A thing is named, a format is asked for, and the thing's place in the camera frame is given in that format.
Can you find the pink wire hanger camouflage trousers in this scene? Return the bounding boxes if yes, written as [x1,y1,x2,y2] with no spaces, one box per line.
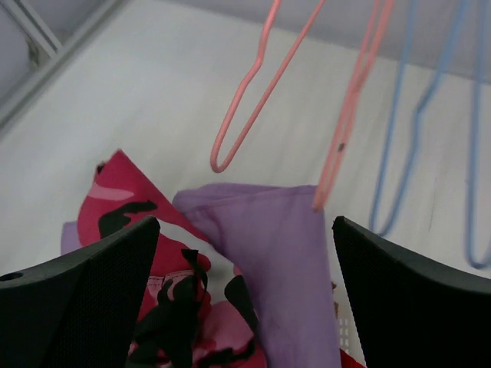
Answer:
[209,0,327,174]

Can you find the white plastic mesh basket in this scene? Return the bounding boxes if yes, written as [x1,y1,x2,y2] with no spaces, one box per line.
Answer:
[329,279,365,361]

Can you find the pink wire hanger lilac trousers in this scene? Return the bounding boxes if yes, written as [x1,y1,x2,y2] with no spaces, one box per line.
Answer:
[313,0,395,211]

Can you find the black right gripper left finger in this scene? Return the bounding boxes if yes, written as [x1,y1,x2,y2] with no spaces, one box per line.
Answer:
[1,217,160,367]

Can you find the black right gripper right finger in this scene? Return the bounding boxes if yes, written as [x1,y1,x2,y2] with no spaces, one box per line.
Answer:
[332,216,490,367]

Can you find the blue wire hanger teal trousers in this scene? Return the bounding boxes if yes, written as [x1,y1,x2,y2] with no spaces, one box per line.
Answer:
[368,0,471,237]

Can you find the red trousers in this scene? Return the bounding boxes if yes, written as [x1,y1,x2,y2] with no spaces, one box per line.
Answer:
[340,349,366,368]

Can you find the blue wire hanger brown trousers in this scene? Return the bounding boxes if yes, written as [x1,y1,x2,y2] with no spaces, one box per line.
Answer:
[464,1,490,270]

